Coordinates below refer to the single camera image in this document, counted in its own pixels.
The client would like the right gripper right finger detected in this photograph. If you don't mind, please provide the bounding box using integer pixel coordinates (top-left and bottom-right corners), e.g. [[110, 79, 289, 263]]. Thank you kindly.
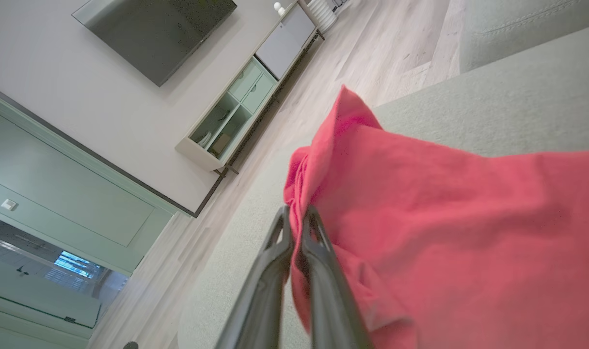
[[300, 206, 373, 349]]

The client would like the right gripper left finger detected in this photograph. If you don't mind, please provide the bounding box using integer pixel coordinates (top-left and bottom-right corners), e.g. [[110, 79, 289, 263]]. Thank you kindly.
[[215, 206, 295, 349]]

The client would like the red and white jersey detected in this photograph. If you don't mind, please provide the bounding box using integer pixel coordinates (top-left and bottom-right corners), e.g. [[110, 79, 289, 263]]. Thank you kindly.
[[283, 85, 589, 349]]

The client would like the brown box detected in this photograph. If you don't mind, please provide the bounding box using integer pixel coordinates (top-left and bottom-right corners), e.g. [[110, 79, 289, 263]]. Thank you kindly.
[[211, 133, 232, 156]]

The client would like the pale green door panel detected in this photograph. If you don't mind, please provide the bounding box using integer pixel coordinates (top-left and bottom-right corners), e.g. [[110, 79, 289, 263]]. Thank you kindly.
[[0, 90, 179, 277]]

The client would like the glass partition panel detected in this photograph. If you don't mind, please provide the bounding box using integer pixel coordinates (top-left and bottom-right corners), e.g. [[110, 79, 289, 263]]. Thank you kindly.
[[0, 213, 130, 335]]

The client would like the pale green tv cabinet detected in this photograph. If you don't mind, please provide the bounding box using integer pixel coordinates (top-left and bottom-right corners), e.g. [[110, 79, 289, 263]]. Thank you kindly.
[[175, 0, 325, 176]]

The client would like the light green sofa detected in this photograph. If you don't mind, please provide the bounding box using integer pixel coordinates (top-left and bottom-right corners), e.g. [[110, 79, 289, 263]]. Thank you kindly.
[[178, 22, 589, 349]]

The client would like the black flat television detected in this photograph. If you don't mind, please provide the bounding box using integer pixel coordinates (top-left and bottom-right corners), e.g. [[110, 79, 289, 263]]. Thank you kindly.
[[72, 0, 238, 87]]

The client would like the white ribbed heater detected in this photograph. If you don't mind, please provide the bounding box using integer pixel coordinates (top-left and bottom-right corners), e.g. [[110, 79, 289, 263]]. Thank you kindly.
[[307, 0, 339, 32]]

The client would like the grey sofa side cushion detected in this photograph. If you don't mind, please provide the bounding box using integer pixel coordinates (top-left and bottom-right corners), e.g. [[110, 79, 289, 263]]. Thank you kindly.
[[459, 0, 589, 73]]

